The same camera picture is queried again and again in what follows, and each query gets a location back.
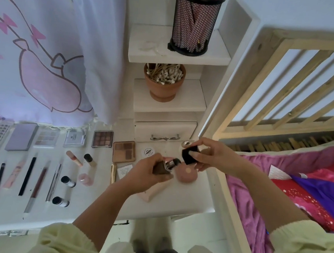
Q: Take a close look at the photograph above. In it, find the person's right hand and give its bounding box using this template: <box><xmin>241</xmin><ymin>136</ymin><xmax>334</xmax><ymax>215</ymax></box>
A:
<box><xmin>183</xmin><ymin>135</ymin><xmax>255</xmax><ymax>179</ymax></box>

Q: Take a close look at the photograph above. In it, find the person's left hand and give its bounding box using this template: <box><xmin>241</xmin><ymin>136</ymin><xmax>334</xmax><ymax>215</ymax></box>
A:
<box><xmin>119</xmin><ymin>150</ymin><xmax>177</xmax><ymax>198</ymax></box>

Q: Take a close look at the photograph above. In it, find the pink foundation tube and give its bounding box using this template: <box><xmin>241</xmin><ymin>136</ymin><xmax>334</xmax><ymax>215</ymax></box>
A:
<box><xmin>138</xmin><ymin>179</ymin><xmax>174</xmax><ymax>205</ymax></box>

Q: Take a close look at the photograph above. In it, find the square bottle with black cap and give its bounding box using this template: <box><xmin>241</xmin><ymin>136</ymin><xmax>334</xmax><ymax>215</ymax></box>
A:
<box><xmin>152</xmin><ymin>155</ymin><xmax>182</xmax><ymax>177</ymax></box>

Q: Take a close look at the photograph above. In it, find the small round white jar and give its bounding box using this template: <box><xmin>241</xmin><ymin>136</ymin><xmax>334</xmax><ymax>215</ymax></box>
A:
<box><xmin>141</xmin><ymin>145</ymin><xmax>156</xmax><ymax>159</ymax></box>

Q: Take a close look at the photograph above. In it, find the tan eyeshadow palette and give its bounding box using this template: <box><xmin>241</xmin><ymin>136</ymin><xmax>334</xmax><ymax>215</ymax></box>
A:
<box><xmin>111</xmin><ymin>139</ymin><xmax>138</xmax><ymax>165</ymax></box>

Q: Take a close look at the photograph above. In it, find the pink cushion compact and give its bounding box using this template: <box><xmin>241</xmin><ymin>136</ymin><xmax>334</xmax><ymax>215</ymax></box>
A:
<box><xmin>173</xmin><ymin>163</ymin><xmax>200</xmax><ymax>185</ymax></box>

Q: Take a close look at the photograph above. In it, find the dark brown eyeshadow palette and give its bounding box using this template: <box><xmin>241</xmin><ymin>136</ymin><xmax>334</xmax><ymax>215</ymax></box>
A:
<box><xmin>91</xmin><ymin>129</ymin><xmax>115</xmax><ymax>150</ymax></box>

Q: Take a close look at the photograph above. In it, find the clear eyeshadow palette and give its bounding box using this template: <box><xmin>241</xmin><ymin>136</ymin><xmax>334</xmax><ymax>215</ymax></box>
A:
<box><xmin>33</xmin><ymin>125</ymin><xmax>62</xmax><ymax>150</ymax></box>

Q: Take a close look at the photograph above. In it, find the lavender rectangular palette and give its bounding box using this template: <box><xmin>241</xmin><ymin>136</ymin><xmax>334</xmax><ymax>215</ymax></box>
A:
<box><xmin>5</xmin><ymin>121</ymin><xmax>39</xmax><ymax>154</ymax></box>

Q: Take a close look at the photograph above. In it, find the person's left forearm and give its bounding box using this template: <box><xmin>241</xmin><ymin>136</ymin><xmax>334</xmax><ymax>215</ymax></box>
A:
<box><xmin>23</xmin><ymin>170</ymin><xmax>156</xmax><ymax>253</ymax></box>

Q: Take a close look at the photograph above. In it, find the person's right forearm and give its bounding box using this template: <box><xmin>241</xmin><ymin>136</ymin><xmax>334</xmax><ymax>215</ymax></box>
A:
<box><xmin>231</xmin><ymin>162</ymin><xmax>334</xmax><ymax>253</ymax></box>

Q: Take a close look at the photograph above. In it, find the white table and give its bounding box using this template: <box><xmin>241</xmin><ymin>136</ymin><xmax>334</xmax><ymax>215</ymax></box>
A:
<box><xmin>0</xmin><ymin>104</ymin><xmax>224</xmax><ymax>253</ymax></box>

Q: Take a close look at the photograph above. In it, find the white paper sheet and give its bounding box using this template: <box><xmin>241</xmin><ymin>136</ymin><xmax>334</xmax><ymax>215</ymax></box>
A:
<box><xmin>267</xmin><ymin>164</ymin><xmax>294</xmax><ymax>182</ymax></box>

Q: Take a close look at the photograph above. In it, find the terracotta pot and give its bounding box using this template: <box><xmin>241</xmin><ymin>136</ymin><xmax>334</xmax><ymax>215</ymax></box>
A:
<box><xmin>140</xmin><ymin>61</ymin><xmax>188</xmax><ymax>105</ymax></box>

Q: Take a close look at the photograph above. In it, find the red shiny packet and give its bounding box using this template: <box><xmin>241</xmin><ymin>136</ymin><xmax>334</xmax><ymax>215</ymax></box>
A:
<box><xmin>267</xmin><ymin>166</ymin><xmax>334</xmax><ymax>234</ymax></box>

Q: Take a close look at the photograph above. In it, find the bunch of cotton swabs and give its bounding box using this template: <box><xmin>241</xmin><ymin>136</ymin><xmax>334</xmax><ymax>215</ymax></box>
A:
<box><xmin>145</xmin><ymin>61</ymin><xmax>186</xmax><ymax>87</ymax></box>

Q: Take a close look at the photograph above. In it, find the blue cloth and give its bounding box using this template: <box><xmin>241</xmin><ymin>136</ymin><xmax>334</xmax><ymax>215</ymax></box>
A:
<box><xmin>288</xmin><ymin>174</ymin><xmax>334</xmax><ymax>226</ymax></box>

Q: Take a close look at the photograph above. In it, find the white shelf unit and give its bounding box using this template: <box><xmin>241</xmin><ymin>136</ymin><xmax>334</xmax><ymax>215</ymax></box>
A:
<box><xmin>111</xmin><ymin>0</ymin><xmax>270</xmax><ymax>155</ymax></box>

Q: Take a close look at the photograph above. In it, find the dark container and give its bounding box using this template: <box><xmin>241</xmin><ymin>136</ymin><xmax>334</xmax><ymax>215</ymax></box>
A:
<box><xmin>167</xmin><ymin>0</ymin><xmax>227</xmax><ymax>60</ymax></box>

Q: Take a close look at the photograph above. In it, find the pink cartoon print cloth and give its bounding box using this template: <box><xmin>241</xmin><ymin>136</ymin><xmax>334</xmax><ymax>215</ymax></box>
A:
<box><xmin>0</xmin><ymin>0</ymin><xmax>133</xmax><ymax>134</ymax></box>

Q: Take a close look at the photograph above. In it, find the small white bow-handle drawer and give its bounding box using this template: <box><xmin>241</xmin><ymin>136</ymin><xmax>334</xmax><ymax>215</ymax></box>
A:
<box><xmin>133</xmin><ymin>116</ymin><xmax>198</xmax><ymax>148</ymax></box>

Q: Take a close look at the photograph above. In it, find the wooden bed frame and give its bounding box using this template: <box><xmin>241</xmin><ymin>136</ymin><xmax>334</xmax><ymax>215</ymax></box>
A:
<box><xmin>186</xmin><ymin>19</ymin><xmax>334</xmax><ymax>253</ymax></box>

